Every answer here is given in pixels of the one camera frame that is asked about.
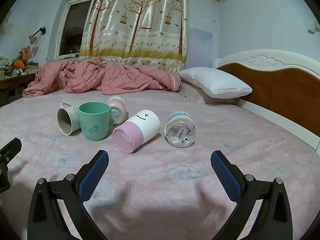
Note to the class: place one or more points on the pink and white cup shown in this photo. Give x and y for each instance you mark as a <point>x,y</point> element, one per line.
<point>136,132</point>

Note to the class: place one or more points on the white pillow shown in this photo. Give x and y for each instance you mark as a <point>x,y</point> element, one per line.
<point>215,82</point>

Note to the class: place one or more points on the wall lamp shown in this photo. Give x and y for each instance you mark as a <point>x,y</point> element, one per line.
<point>37,35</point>

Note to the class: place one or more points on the white framed window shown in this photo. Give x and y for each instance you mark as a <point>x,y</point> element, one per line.
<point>75,27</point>

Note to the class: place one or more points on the wooden headboard with white trim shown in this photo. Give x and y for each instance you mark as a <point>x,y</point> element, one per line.
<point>275,80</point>

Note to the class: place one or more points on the pink pillow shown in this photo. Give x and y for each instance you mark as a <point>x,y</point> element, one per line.
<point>200,96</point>

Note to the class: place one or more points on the clear cup with blue band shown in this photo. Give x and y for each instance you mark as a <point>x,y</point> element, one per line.
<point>180,130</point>

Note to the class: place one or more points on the cluttered wooden desk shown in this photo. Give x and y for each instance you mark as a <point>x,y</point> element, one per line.
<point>15,75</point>

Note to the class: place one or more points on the pale pink cup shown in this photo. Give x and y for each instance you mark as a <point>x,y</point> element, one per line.
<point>117,108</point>

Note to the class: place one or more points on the pink checked blanket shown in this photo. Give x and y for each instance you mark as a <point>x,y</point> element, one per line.
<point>100,77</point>

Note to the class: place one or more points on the pink floral bed sheet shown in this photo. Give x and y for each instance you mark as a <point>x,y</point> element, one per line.
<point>160,175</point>

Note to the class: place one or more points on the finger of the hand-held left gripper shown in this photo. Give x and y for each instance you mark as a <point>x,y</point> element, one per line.
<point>7,155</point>

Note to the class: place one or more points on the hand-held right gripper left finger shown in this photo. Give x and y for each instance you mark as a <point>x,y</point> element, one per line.
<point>91,180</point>

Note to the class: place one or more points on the green plastic mug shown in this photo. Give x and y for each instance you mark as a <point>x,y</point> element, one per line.
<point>94,121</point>

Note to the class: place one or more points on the tree print curtain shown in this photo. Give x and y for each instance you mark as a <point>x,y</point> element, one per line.
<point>140,20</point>

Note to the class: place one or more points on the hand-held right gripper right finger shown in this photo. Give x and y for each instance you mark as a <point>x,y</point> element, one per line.
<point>228,180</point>

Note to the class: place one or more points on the white mug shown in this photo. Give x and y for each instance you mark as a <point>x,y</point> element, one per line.
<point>67,120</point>

